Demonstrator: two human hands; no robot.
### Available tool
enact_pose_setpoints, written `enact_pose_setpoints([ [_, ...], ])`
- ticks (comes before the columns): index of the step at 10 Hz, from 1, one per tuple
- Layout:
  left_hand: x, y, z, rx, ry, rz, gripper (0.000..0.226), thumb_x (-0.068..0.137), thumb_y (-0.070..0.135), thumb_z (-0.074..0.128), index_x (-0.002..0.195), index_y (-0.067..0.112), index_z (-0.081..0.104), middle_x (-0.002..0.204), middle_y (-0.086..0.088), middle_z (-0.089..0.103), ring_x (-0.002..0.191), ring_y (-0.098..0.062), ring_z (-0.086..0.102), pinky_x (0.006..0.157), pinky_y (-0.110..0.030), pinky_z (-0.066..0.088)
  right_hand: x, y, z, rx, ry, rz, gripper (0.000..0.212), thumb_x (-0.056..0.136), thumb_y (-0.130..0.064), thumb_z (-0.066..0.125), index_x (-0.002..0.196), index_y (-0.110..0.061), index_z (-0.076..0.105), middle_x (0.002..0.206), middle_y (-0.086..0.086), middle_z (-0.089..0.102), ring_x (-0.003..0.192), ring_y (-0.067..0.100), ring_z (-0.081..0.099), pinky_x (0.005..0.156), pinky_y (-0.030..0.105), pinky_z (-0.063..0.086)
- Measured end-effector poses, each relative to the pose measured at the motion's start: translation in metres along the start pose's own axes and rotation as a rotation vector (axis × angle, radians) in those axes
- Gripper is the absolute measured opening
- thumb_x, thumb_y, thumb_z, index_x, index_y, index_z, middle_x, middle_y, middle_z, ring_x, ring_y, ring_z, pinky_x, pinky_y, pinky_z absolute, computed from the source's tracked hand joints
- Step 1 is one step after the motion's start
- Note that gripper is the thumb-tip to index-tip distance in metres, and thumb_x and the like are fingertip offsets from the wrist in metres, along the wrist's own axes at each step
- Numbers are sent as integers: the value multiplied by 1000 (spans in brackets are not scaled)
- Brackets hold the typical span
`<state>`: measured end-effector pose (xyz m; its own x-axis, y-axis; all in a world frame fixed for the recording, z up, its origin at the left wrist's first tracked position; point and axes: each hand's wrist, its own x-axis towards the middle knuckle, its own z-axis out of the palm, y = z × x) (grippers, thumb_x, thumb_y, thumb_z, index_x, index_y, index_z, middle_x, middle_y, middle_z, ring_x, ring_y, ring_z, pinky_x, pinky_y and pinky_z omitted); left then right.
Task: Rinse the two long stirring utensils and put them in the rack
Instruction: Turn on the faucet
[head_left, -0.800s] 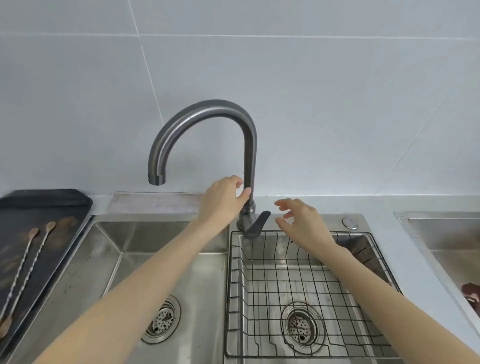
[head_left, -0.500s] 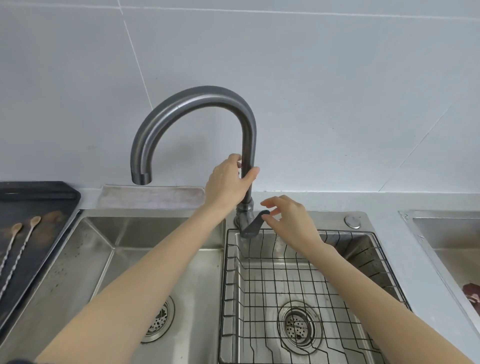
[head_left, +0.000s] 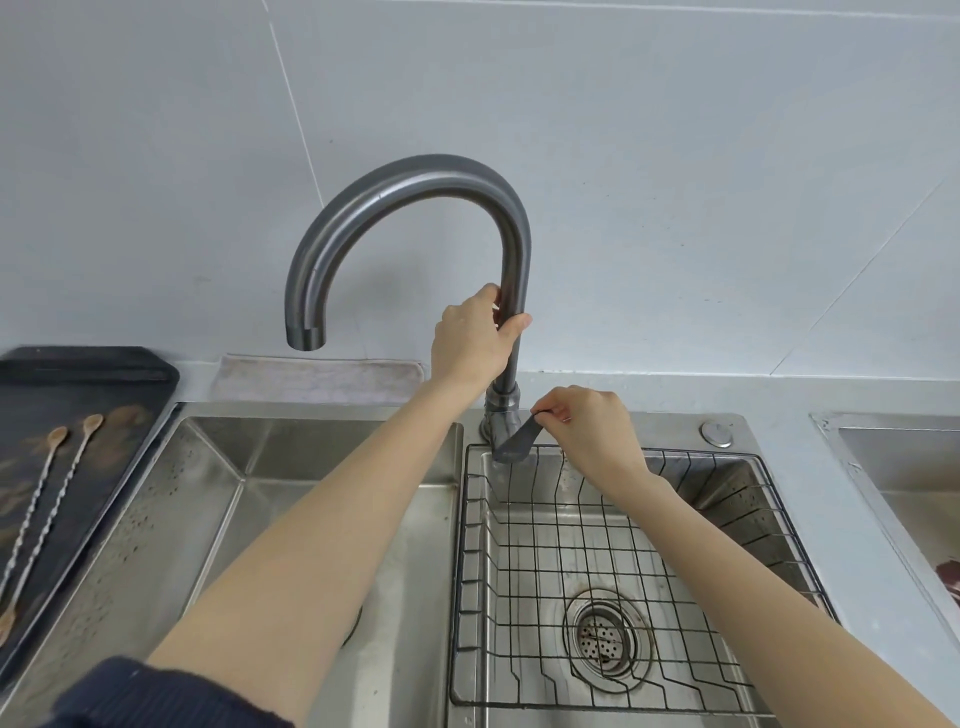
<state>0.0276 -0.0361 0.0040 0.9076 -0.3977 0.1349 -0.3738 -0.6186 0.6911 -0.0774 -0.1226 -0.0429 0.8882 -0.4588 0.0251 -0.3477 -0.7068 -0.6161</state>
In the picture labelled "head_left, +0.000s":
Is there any grey faucet lever handle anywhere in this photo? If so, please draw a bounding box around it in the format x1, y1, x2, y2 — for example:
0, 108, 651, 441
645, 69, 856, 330
491, 411, 546, 465

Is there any black wire sink basket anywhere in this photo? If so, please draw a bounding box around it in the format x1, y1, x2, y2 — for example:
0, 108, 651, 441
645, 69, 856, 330
448, 444, 840, 711

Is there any person's left forearm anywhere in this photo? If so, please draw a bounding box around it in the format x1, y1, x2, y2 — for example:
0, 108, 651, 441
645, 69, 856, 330
144, 373, 490, 676

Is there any person's right hand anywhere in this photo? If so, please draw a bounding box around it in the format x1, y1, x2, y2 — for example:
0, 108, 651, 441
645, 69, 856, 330
531, 385, 654, 501

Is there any twisted metal bar spoon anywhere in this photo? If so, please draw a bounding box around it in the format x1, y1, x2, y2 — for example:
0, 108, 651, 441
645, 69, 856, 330
0, 413, 105, 646
0, 426, 70, 601

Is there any person's right forearm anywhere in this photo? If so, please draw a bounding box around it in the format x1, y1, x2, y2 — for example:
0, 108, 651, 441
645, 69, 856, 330
603, 471, 960, 728

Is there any round metal drain strainer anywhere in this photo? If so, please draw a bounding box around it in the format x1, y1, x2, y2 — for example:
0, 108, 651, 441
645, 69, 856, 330
564, 588, 651, 681

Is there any black tray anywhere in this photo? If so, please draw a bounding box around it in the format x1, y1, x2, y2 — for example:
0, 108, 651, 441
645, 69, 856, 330
0, 345, 182, 650

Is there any dark blue sleeve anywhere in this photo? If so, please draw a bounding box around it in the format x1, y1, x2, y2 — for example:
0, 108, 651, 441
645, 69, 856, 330
51, 656, 295, 728

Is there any stainless steel double sink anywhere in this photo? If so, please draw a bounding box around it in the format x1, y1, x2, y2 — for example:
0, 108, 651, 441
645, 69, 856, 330
0, 401, 845, 728

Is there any person's left hand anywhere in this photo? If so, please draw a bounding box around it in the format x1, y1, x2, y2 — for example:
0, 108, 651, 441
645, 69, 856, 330
430, 283, 534, 392

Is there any small stainless steel sink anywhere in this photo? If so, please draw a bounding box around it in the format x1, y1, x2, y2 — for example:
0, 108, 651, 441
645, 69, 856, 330
809, 410, 960, 650

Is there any grey gooseneck faucet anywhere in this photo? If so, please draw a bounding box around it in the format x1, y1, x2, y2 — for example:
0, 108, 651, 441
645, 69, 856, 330
285, 153, 535, 460

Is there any grey absorbent mat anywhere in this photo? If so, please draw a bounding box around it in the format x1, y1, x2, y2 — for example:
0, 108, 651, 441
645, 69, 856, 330
209, 353, 426, 411

